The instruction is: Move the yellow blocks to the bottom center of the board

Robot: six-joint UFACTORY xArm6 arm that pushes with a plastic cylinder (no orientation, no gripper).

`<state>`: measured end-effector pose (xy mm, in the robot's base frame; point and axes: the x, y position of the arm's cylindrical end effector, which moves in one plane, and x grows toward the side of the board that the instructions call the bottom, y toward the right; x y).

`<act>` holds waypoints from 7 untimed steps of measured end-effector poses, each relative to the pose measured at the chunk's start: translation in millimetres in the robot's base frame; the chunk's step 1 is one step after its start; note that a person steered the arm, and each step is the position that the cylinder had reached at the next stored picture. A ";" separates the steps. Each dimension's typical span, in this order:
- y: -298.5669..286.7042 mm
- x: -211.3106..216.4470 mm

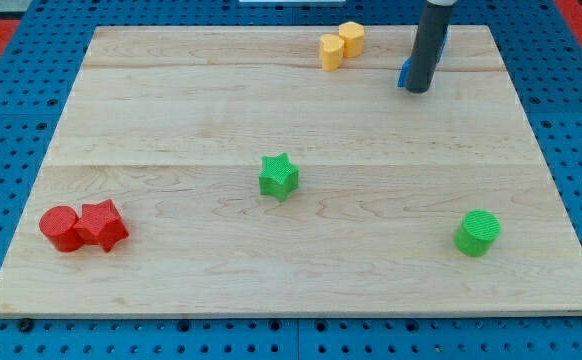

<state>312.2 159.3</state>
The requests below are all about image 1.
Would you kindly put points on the red star block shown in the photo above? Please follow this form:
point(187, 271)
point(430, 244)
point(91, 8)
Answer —
point(101, 224)

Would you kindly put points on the green cylinder block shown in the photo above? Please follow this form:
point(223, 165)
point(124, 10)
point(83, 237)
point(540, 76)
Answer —
point(477, 232)

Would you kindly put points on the green star block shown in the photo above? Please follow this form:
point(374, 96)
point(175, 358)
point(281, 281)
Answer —
point(278, 176)

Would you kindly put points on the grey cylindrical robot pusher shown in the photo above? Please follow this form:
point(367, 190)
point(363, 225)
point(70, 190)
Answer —
point(428, 44)

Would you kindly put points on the yellow heart block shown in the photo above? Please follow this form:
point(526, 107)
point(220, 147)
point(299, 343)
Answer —
point(331, 52)

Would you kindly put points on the red cylinder block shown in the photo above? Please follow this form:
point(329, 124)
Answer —
point(57, 225)

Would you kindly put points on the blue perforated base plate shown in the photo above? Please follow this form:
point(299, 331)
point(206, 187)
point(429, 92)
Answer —
point(37, 70)

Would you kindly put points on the yellow hexagon block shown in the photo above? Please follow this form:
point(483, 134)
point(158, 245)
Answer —
point(353, 35)

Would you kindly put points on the blue block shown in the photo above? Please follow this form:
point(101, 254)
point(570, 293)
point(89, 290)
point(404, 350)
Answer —
point(403, 74)

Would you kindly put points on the wooden board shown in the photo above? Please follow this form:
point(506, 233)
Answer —
point(171, 124)

